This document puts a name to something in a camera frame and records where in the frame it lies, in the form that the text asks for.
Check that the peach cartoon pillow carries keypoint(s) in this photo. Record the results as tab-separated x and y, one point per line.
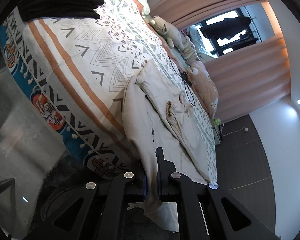
204	87

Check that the patterned white duvet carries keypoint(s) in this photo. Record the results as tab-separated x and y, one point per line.
94	59

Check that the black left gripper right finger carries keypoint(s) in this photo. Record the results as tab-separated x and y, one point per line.
206	211

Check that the white box on floor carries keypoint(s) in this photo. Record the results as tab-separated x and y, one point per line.
216	128

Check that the beige striped plush toy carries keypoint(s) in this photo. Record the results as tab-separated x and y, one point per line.
189	51

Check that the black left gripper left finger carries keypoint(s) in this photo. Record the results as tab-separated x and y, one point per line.
94	211

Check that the dark hanging clothes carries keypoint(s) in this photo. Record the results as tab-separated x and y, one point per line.
230	33

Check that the beige large garment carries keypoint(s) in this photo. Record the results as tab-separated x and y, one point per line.
156	113

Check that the black folded clothing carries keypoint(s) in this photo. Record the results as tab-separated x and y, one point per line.
33	9

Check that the pink curtain right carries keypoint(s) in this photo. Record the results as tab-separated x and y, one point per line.
250	78

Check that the grey plush toy animal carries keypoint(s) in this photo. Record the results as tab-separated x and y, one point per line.
168	31

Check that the black small device on bed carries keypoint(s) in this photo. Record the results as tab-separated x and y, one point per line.
185	78

